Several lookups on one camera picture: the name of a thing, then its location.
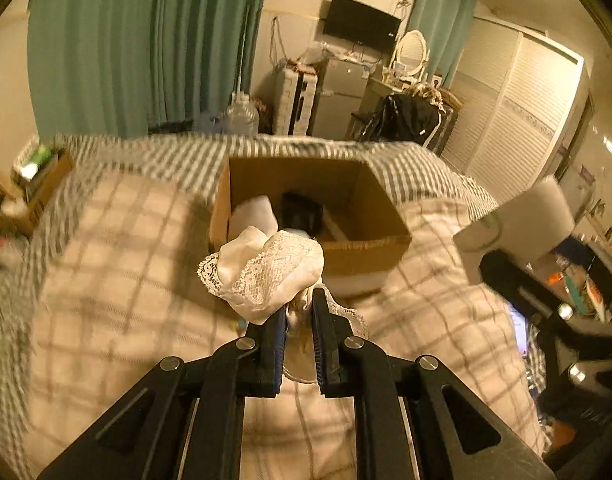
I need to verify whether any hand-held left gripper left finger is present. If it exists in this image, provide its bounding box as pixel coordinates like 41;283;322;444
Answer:
36;304;289;480

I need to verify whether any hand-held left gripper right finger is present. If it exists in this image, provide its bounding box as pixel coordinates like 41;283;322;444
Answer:
311;287;556;480

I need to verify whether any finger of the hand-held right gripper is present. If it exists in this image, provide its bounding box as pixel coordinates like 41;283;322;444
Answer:
478;250;612;416

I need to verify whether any white lace garment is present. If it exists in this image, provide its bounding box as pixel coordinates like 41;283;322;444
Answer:
197;227;369;381

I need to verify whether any white louvered wardrobe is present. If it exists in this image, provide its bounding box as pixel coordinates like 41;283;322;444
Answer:
438;16;586;196

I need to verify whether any white cloth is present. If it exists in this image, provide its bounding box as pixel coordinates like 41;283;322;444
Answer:
229;196;279;241

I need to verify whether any black item in box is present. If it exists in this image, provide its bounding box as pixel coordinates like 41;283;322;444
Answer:
280;191;325;239

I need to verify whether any black clothes pile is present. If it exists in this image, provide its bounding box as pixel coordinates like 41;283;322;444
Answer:
358;92;443;148

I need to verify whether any plaid blanket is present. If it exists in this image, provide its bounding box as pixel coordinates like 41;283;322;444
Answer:
0;133;549;480

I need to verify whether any white oval mirror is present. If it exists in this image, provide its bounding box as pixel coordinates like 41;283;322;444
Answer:
393;30;431;82

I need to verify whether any teal narrow curtain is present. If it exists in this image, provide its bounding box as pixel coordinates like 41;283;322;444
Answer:
405;0;482;92

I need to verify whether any grey mini fridge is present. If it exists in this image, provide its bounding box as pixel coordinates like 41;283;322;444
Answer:
308;56;374;139

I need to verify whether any clear plastic water jug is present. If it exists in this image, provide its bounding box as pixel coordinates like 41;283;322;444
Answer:
225;94;260;136

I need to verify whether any white suitcase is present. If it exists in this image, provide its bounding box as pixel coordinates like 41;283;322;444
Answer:
273;66;321;137

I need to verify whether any small cardboard box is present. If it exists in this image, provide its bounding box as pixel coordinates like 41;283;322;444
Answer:
0;144;75;238

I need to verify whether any green curtain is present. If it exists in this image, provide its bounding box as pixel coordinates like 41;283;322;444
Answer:
28;0;273;138

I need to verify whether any black wall television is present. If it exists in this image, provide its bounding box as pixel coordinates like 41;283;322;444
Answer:
323;0;403;55

